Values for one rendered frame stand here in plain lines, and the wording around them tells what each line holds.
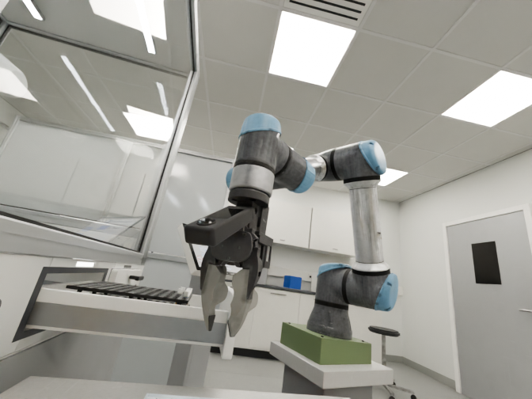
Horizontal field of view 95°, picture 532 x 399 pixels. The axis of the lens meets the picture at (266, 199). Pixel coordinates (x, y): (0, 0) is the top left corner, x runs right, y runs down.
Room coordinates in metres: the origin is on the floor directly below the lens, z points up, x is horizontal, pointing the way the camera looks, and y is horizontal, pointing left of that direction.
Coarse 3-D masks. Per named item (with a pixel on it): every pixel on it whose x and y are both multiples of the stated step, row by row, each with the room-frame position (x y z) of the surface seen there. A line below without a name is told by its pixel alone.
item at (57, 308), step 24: (48, 288) 0.46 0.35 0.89; (48, 312) 0.46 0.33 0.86; (72, 312) 0.47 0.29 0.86; (96, 312) 0.47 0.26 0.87; (120, 312) 0.48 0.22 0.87; (144, 312) 0.49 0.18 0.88; (168, 312) 0.50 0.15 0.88; (192, 312) 0.50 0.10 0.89; (216, 312) 0.51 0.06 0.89; (120, 336) 0.48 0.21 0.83; (144, 336) 0.49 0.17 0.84; (168, 336) 0.50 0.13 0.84; (192, 336) 0.50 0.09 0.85; (216, 336) 0.51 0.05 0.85
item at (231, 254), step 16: (240, 192) 0.37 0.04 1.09; (256, 192) 0.37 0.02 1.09; (256, 208) 0.40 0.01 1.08; (256, 224) 0.42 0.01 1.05; (224, 240) 0.38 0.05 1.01; (240, 240) 0.37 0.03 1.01; (256, 240) 0.37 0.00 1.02; (272, 240) 0.43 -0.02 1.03; (224, 256) 0.38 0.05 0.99; (240, 256) 0.37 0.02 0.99
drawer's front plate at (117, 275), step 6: (114, 270) 0.75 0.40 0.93; (120, 270) 0.77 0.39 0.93; (126, 270) 0.83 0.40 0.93; (132, 270) 0.90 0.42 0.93; (138, 270) 0.97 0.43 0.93; (114, 276) 0.75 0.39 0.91; (120, 276) 0.79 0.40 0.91; (126, 276) 0.85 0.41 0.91; (114, 282) 0.75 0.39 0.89; (120, 282) 0.81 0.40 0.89; (126, 282) 0.87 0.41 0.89; (132, 282) 0.94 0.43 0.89; (138, 282) 1.02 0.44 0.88
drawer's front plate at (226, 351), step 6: (228, 288) 0.66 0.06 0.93; (228, 294) 0.58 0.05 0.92; (228, 300) 0.56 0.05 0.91; (222, 306) 0.66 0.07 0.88; (228, 306) 0.54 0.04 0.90; (228, 318) 0.51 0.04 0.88; (228, 330) 0.50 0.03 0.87; (228, 336) 0.50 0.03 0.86; (234, 336) 0.50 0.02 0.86; (228, 342) 0.50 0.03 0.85; (222, 348) 0.51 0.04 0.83; (228, 348) 0.50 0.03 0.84; (222, 354) 0.50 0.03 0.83; (228, 354) 0.50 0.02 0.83
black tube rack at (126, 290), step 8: (72, 288) 0.50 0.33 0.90; (80, 288) 0.50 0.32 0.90; (88, 288) 0.50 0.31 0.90; (96, 288) 0.52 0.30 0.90; (104, 288) 0.53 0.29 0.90; (112, 288) 0.55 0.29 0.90; (120, 288) 0.57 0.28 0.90; (128, 288) 0.60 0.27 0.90; (136, 288) 0.62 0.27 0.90; (144, 288) 0.64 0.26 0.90; (152, 288) 0.68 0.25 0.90; (120, 296) 0.67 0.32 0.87; (136, 296) 0.52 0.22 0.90; (144, 296) 0.52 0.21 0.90; (152, 296) 0.53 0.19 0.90; (160, 296) 0.54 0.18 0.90; (168, 296) 0.56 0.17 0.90; (176, 296) 0.59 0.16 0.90
